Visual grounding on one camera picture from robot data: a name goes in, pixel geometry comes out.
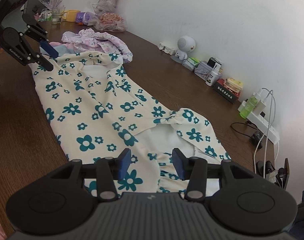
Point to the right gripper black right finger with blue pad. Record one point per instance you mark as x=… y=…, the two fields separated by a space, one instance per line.
x=198 y=171

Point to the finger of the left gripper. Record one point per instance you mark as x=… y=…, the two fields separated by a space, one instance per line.
x=35 y=55
x=39 y=34

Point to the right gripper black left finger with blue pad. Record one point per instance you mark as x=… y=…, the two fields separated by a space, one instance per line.
x=105 y=171

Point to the cream teal flower garment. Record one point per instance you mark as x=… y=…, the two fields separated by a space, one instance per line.
x=95 y=110

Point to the clear glass cup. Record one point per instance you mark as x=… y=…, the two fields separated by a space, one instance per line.
x=57 y=15

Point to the light blue garment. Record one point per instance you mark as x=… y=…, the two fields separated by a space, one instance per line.
x=64 y=48

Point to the yellow mug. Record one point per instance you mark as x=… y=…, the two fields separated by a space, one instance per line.
x=70 y=15

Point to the purple packet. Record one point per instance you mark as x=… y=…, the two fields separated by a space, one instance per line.
x=86 y=18

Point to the pink floral garment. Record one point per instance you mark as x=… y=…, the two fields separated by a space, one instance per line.
x=89 y=40

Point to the plastic bag of snacks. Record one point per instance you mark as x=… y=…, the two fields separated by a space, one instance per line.
x=111 y=22

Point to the white power strip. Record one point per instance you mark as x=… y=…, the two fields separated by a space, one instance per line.
x=262 y=125

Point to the black phone stand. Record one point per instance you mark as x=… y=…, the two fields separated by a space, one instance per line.
x=279 y=177

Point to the green spray bottle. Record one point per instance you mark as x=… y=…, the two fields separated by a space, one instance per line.
x=250 y=105

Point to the white charger plug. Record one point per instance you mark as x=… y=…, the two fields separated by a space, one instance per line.
x=261 y=105

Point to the white small bottle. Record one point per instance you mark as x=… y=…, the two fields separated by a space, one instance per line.
x=212 y=76

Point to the yellow snack packs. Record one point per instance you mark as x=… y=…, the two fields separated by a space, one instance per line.
x=234 y=85

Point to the lavender tin box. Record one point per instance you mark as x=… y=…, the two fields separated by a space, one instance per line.
x=202 y=70

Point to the green white small box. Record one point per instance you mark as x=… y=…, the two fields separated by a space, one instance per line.
x=190 y=63

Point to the small white clips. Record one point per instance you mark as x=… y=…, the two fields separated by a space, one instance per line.
x=168 y=50

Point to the white round robot toy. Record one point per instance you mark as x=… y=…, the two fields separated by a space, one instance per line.
x=185 y=45

